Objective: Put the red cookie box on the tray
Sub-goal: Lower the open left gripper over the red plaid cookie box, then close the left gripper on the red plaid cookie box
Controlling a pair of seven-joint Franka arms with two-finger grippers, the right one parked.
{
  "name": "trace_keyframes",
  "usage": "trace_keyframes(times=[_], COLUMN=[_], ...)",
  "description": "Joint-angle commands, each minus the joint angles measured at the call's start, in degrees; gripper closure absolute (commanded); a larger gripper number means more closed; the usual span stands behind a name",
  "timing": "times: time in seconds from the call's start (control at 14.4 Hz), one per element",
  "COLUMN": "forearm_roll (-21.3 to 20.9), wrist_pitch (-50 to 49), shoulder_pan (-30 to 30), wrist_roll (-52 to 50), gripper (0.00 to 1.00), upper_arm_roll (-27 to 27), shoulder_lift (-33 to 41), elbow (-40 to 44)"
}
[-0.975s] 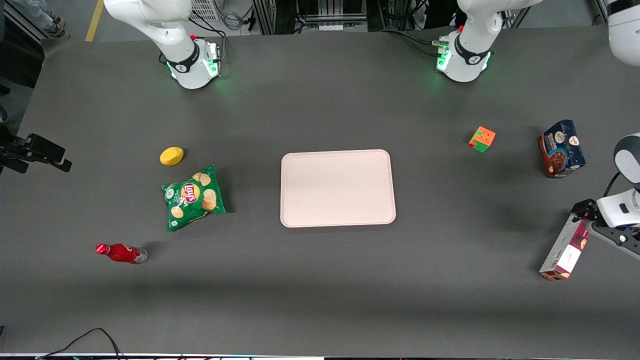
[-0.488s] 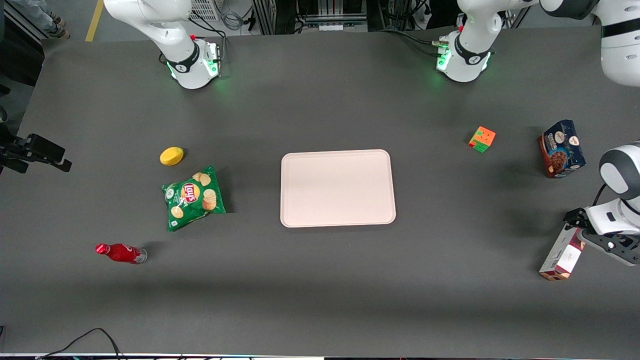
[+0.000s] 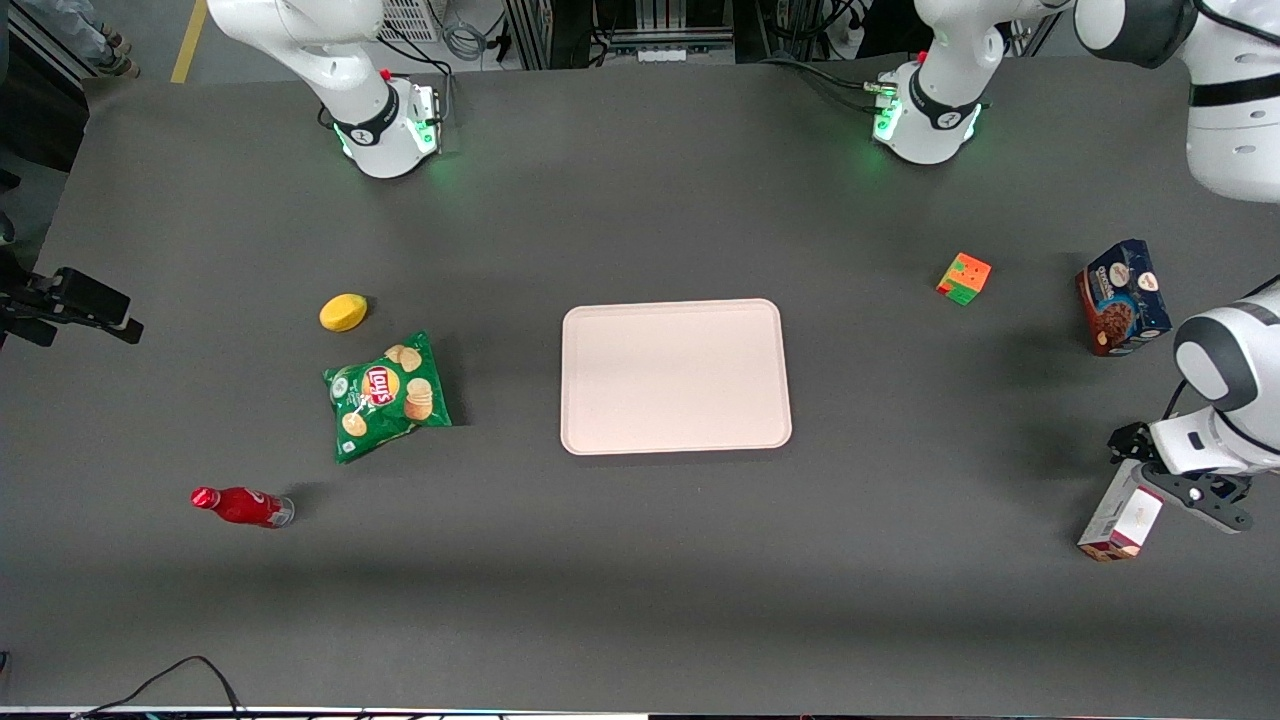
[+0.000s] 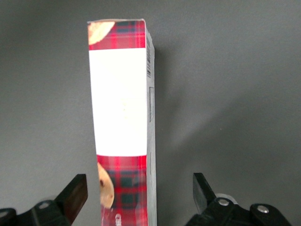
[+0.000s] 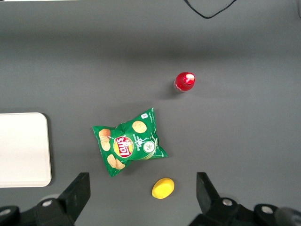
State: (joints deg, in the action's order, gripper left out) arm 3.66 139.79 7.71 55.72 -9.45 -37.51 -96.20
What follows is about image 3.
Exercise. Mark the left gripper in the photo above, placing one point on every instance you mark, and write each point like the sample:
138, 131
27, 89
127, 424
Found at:
1131, 441

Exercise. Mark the red cookie box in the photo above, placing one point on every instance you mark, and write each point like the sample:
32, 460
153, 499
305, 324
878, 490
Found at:
1115, 520

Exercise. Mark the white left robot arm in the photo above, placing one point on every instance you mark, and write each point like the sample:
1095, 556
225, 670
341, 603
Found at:
1235, 130

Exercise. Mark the blue chocolate cookie box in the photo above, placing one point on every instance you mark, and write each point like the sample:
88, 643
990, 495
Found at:
1125, 300

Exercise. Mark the pale pink plastic tray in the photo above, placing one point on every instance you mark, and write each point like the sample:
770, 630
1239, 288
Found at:
675, 375

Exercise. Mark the person legs with shoes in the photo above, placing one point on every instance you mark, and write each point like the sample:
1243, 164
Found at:
115, 60

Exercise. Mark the yellow lemon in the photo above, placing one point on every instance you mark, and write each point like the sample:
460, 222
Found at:
343, 313

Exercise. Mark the red soda bottle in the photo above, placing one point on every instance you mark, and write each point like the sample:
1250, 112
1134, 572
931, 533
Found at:
245, 506

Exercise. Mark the orange green puzzle cube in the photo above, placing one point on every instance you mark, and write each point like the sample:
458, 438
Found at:
965, 279

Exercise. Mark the green Lays chips bag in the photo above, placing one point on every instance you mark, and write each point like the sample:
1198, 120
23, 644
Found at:
385, 398

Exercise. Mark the white perforated basket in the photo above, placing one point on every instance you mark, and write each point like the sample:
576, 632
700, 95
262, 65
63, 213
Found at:
410, 20

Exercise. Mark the dark metal equipment rack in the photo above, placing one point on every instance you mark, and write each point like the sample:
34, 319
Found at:
560, 30

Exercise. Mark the small white power strip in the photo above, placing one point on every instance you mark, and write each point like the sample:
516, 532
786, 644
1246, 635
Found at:
662, 54

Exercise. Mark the black aluminium rail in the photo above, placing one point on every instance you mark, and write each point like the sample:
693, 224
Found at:
40, 50

